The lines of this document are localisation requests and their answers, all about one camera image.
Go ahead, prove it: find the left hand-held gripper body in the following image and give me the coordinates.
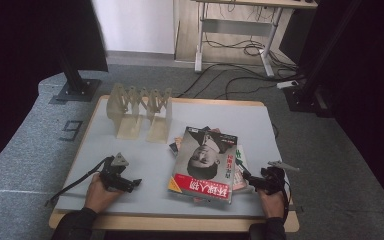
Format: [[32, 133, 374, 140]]
[[99, 152, 135, 192]]

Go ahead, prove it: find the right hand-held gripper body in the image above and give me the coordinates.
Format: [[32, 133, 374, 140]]
[[254, 160, 300, 196]]

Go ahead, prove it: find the red-brown cover magazine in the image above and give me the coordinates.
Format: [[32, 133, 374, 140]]
[[174, 126, 252, 205]]

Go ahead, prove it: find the portrait cover magazine red title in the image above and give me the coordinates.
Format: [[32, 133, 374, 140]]
[[167, 125, 239, 204]]

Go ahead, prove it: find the beige expandable book rack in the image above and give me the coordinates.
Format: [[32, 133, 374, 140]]
[[105, 83, 174, 145]]

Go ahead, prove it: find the person's left hand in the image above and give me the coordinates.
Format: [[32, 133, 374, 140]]
[[84, 173, 125, 214]]

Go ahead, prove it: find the person's right hand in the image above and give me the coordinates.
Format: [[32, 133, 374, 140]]
[[258, 190, 288, 219]]

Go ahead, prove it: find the wooden table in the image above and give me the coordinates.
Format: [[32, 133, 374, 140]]
[[48, 94, 300, 233]]

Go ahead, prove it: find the black stand with square base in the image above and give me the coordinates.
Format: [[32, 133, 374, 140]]
[[48, 46, 103, 105]]

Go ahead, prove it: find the white power strip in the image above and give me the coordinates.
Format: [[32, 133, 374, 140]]
[[276, 79, 299, 90]]

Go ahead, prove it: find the wooden desk with metal legs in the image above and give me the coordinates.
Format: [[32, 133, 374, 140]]
[[193, 0, 319, 78]]

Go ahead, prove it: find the light wooden panel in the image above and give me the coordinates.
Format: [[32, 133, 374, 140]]
[[173, 0, 298, 66]]

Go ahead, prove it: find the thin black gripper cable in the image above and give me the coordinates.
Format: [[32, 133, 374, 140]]
[[278, 178, 293, 224]]

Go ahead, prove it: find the thick black gripper cable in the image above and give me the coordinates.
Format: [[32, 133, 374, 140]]
[[44, 156, 109, 208]]

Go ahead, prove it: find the black floor cable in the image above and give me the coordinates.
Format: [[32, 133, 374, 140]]
[[214, 75, 281, 100], [176, 61, 306, 99]]

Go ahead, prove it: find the coiled black cable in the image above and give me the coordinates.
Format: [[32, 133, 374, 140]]
[[203, 39, 269, 58]]

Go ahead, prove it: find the black slanted stand post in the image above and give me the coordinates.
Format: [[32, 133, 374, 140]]
[[281, 0, 363, 118]]

